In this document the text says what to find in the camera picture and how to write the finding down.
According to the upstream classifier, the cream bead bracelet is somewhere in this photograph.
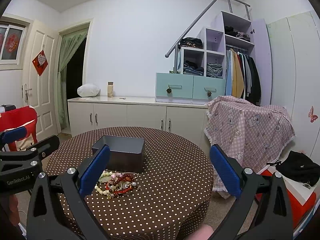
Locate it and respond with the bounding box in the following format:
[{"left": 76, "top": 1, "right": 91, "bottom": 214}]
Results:
[{"left": 94, "top": 170, "right": 116, "bottom": 199}]

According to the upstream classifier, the red braided cord bracelet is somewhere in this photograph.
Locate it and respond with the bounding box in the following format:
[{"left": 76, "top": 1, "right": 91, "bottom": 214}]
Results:
[{"left": 105, "top": 172, "right": 139, "bottom": 197}]

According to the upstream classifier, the dark metal jewelry box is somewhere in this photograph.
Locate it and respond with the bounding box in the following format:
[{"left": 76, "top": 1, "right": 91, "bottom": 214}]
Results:
[{"left": 92, "top": 135, "right": 145, "bottom": 173}]

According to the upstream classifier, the red cat chair cover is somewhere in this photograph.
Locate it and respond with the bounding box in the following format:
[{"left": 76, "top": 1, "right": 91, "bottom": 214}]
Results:
[{"left": 1, "top": 106, "right": 37, "bottom": 151}]

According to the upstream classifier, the red white storage box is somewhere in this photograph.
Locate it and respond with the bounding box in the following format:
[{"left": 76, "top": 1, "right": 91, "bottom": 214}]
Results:
[{"left": 257, "top": 169, "right": 317, "bottom": 230}]

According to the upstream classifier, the white low sideboard cabinet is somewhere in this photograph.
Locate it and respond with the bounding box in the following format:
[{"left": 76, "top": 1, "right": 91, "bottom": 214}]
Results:
[{"left": 68, "top": 96, "right": 206, "bottom": 147}]

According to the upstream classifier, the black bag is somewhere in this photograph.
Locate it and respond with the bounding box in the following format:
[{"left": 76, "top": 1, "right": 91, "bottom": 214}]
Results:
[{"left": 267, "top": 151, "right": 320, "bottom": 187}]

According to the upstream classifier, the white panel door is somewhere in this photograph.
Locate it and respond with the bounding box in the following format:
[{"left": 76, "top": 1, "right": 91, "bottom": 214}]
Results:
[{"left": 22, "top": 20, "right": 59, "bottom": 140}]

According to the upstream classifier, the white plastic bag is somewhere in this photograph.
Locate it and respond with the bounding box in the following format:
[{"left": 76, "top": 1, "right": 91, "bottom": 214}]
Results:
[{"left": 77, "top": 83, "right": 100, "bottom": 98}]

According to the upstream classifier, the pink bear patterned cloth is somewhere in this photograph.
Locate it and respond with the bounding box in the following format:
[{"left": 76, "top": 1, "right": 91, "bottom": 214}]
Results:
[{"left": 203, "top": 95, "right": 296, "bottom": 199}]

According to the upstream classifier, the red diamond door decoration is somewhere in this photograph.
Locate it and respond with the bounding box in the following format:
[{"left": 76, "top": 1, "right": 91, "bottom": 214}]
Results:
[{"left": 32, "top": 50, "right": 48, "bottom": 76}]

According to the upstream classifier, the brown polka dot tablecloth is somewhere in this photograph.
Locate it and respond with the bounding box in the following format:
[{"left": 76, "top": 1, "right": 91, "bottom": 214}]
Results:
[{"left": 46, "top": 127, "right": 213, "bottom": 239}]

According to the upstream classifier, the beige jar with lid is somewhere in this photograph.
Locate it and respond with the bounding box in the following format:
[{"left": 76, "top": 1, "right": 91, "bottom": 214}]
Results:
[{"left": 107, "top": 81, "right": 114, "bottom": 98}]

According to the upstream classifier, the window with red paper cuts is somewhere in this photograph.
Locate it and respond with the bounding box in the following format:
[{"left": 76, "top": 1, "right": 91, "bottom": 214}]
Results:
[{"left": 0, "top": 21, "right": 25, "bottom": 65}]

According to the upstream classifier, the green door curtain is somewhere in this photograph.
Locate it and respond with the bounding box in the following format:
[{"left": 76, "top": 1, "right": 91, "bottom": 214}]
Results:
[{"left": 56, "top": 28, "right": 90, "bottom": 131}]

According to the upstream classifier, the hanging clothes row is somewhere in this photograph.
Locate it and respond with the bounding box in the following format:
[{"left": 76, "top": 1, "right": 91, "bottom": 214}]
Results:
[{"left": 225, "top": 48, "right": 261, "bottom": 105}]

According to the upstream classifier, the teal two drawer unit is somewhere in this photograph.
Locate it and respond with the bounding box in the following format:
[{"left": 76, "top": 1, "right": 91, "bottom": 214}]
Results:
[{"left": 155, "top": 73, "right": 226, "bottom": 105}]

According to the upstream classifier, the grey metal handrail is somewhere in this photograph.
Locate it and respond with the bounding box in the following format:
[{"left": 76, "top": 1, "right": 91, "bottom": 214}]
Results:
[{"left": 164, "top": 0, "right": 251, "bottom": 74}]

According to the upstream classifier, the white wardrobe door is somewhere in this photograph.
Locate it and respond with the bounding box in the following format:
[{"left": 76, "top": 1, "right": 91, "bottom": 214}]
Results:
[{"left": 267, "top": 11, "right": 319, "bottom": 161}]

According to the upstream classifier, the lilac stair shelf unit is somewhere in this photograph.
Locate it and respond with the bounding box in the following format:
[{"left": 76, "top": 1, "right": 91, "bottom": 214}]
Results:
[{"left": 177, "top": 11, "right": 272, "bottom": 106}]

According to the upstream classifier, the pink butterfly wall sticker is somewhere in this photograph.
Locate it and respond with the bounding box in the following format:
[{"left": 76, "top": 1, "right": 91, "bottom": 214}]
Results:
[{"left": 308, "top": 106, "right": 318, "bottom": 123}]

